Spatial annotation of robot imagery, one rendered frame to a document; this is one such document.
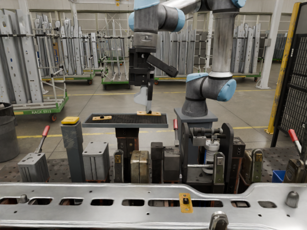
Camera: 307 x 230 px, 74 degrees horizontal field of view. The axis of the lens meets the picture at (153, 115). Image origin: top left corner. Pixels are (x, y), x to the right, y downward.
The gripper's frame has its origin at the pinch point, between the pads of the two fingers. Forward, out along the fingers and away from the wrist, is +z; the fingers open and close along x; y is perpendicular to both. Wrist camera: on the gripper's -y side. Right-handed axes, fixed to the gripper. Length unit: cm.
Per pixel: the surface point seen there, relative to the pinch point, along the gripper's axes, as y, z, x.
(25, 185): 44, 30, 2
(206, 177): -25.2, 29.5, -1.2
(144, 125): 0.5, 11.1, -12.1
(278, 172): -80, 45, -26
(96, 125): 20.9, 12.0, -14.5
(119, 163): 10.3, 21.6, 0.2
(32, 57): 195, 6, -357
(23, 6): 291, -112, -560
